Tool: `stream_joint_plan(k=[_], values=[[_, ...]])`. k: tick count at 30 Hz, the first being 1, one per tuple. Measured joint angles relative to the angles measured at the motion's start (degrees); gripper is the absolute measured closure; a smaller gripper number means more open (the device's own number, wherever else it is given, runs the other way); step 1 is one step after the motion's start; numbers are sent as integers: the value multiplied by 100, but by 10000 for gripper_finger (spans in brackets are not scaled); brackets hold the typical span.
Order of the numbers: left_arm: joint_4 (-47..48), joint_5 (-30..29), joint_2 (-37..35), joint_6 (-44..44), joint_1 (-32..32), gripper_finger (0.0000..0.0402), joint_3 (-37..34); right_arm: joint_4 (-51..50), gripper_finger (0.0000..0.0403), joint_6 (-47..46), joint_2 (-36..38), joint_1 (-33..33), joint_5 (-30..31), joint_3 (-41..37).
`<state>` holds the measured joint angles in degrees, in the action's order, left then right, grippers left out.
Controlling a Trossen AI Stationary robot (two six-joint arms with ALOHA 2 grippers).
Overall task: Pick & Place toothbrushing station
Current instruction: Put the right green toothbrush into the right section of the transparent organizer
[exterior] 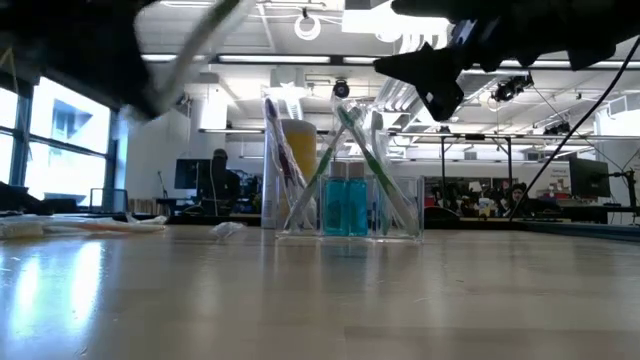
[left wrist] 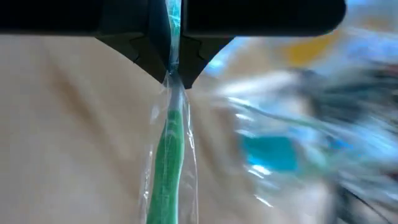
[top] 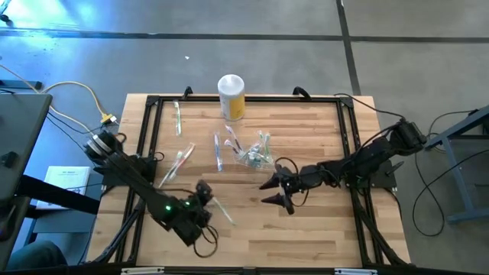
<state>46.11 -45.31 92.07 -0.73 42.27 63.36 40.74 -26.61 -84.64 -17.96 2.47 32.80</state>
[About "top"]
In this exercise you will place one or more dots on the black knob on desk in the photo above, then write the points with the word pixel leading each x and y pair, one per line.
pixel 9 158

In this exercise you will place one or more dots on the orange toothbrush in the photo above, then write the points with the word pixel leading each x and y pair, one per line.
pixel 187 153

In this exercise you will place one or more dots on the white yellow wipes canister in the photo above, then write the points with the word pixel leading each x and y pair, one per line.
pixel 231 95

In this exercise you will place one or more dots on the black aluminium table frame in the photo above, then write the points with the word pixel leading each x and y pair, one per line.
pixel 286 99

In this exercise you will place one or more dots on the blue-grey metal table frame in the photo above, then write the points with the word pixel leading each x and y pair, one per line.
pixel 458 177

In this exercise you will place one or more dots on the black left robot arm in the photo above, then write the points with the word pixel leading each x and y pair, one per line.
pixel 137 183

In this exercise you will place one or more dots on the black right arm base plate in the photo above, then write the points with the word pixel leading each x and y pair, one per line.
pixel 387 180

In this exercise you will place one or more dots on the grey desk shelf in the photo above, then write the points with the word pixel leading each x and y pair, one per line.
pixel 76 233

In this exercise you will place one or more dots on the blue toothbrush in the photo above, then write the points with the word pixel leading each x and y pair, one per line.
pixel 217 151

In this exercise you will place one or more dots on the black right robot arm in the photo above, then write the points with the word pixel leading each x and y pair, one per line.
pixel 370 156

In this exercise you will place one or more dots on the silver metal bracket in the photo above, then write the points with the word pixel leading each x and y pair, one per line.
pixel 355 271
pixel 141 270

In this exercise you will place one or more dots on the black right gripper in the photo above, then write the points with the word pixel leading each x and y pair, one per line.
pixel 309 177

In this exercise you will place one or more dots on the dark grey desk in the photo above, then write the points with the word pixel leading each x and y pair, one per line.
pixel 19 126

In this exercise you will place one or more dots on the black floor bar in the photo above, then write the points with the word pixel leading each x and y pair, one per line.
pixel 21 84

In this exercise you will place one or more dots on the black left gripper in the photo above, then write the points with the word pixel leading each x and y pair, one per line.
pixel 195 221

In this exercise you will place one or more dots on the purple white toothbrush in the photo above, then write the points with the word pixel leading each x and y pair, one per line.
pixel 225 212

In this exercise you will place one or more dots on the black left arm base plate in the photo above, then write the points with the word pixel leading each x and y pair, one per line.
pixel 100 182

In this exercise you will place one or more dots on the person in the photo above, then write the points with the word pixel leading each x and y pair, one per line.
pixel 36 256

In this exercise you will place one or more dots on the white booklet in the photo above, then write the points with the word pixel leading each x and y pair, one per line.
pixel 65 179

